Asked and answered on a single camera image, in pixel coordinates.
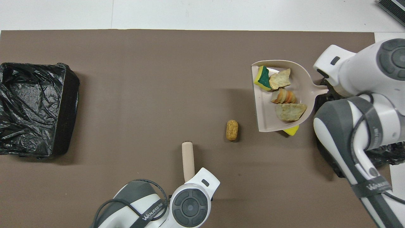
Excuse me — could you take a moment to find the crumpled black bag bin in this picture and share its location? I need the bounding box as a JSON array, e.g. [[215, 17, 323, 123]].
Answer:
[[315, 79, 405, 178]]

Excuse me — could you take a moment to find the boxy black bag bin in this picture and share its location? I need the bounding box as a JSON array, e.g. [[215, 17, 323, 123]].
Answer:
[[0, 62, 80, 159]]

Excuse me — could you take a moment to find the yellow and green sponge piece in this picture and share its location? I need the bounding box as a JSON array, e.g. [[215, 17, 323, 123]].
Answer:
[[253, 66, 272, 92]]

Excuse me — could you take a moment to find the beige brush with black bristles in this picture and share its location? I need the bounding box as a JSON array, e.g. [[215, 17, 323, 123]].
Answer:
[[182, 142, 196, 183]]

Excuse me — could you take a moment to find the orange striped bread slice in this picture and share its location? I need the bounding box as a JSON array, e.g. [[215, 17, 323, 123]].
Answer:
[[271, 88, 297, 105]]

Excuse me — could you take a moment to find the brown croquette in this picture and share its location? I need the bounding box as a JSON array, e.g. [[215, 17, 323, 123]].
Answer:
[[226, 119, 239, 141]]

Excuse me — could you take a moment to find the ribbed rectangular bread piece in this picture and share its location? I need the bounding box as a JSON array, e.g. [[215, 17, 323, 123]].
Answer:
[[276, 103, 308, 122]]

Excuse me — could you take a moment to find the rounded yellow sponge piece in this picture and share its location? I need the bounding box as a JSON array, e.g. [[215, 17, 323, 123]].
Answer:
[[283, 125, 300, 136]]

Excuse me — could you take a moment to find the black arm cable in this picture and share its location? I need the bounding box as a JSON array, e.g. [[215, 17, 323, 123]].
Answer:
[[351, 92, 405, 205], [92, 179, 170, 228]]

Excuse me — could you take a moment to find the dark ribbed grey panel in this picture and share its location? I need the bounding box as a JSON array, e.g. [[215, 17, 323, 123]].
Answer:
[[377, 0, 405, 18]]

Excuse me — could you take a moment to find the small pale bread chunk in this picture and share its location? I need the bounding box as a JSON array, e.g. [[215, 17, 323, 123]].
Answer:
[[269, 68, 291, 90]]

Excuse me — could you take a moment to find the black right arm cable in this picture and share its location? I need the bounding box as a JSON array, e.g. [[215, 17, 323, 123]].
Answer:
[[351, 92, 405, 205]]

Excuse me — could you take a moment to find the beige plastic dustpan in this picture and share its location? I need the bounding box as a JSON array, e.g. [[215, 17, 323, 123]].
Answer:
[[252, 60, 329, 132]]

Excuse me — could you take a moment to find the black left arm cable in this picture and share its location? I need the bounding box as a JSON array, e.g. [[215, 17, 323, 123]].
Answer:
[[92, 179, 170, 228]]

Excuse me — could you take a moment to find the brown paper table mat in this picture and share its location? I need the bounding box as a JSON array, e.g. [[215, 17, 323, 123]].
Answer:
[[0, 29, 397, 228]]

